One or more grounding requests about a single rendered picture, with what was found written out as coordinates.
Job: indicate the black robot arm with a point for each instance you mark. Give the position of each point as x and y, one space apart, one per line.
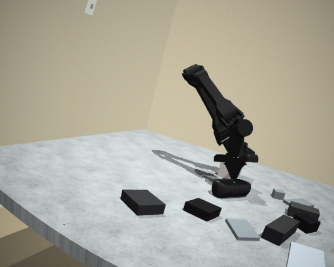
227 119

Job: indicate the dark grey switch panel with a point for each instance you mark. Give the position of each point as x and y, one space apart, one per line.
224 188

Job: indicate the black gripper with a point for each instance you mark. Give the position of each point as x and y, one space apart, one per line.
236 149

